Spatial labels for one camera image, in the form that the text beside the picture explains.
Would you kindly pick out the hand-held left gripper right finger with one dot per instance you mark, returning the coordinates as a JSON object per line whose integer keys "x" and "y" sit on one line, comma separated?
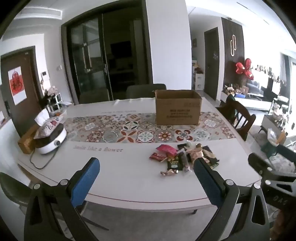
{"x": 208, "y": 183}

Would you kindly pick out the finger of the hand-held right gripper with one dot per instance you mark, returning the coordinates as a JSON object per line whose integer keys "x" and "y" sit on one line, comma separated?
{"x": 260, "y": 164}

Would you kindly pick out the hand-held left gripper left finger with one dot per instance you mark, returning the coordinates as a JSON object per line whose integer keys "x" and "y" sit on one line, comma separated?
{"x": 85, "y": 179}

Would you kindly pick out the black snack packet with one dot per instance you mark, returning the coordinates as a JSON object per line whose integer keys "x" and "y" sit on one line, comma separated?
{"x": 211, "y": 158}

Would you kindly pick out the pile of assorted snacks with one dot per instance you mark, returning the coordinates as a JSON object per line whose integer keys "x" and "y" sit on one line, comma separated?
{"x": 179, "y": 162}

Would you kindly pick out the brown cardboard box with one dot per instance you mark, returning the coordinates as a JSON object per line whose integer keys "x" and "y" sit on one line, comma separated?
{"x": 177, "y": 109}

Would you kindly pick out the person's right hand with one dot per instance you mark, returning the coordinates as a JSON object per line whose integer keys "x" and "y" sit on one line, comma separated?
{"x": 284, "y": 224}

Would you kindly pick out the dark upholstered chair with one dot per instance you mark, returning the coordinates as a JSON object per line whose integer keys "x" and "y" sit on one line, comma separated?
{"x": 286, "y": 157}

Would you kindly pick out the dark wooden chair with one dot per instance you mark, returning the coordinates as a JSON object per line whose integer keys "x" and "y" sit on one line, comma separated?
{"x": 241, "y": 120}

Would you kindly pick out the white electric cooker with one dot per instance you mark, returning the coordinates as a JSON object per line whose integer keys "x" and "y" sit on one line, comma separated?
{"x": 52, "y": 142}

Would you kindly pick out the white low cabinet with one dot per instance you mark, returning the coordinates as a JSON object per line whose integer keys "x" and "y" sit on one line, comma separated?
{"x": 254, "y": 102}

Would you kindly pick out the floral patterned tablecloth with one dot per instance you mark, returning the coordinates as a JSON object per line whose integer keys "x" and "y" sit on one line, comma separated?
{"x": 129, "y": 129}

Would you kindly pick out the small brown carton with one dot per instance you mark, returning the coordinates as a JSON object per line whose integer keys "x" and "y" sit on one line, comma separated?
{"x": 27, "y": 141}

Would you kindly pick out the white fruit bowl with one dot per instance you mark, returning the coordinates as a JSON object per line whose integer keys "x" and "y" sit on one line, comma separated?
{"x": 59, "y": 113}

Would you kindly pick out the white tissue pack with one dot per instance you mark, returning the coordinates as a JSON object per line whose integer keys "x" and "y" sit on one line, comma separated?
{"x": 41, "y": 117}

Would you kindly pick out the grey sofa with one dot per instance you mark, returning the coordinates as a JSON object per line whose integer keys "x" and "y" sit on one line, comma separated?
{"x": 254, "y": 88}

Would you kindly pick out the flower bouquet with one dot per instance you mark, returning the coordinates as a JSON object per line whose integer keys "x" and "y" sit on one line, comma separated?
{"x": 49, "y": 92}

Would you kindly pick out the red balloon bunch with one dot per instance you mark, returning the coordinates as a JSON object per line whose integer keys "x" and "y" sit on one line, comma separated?
{"x": 245, "y": 67}

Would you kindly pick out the white storage cabinet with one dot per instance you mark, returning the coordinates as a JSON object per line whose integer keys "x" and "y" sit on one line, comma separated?
{"x": 198, "y": 80}

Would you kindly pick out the dark interior door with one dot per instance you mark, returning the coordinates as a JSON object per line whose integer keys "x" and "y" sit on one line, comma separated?
{"x": 211, "y": 62}

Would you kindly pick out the red paper door poster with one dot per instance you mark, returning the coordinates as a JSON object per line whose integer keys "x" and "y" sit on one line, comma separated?
{"x": 16, "y": 84}

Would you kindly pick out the brown entrance door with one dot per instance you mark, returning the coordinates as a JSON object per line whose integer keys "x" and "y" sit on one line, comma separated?
{"x": 25, "y": 76}

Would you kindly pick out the dark glass sliding door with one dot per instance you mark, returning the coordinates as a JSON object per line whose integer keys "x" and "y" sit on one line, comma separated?
{"x": 104, "y": 53}

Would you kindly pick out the dark slatted wall panel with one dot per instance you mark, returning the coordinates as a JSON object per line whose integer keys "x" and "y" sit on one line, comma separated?
{"x": 225, "y": 53}

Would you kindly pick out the gold loop wall ornament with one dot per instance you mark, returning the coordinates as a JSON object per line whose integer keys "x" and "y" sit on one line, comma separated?
{"x": 232, "y": 45}

